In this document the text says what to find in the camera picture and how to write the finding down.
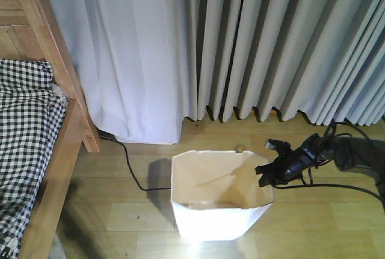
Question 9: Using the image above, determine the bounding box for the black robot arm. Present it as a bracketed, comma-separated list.
[255, 122, 384, 205]

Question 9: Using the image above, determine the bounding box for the white sheer curtain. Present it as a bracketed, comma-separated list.
[49, 0, 196, 144]

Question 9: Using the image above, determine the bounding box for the white plastic trash bin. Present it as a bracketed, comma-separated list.
[170, 150, 274, 242]

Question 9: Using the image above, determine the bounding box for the black floor power cable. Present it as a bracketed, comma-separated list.
[99, 131, 172, 193]

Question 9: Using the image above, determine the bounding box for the wooden bed frame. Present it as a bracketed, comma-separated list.
[1, 0, 100, 258]

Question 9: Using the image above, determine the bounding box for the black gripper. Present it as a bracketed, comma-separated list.
[255, 134, 325, 187]

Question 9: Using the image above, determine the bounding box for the checkered duvet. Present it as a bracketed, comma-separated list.
[1, 58, 67, 258]

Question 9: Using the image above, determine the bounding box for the grey pleated curtain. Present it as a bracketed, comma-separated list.
[186, 0, 384, 126]

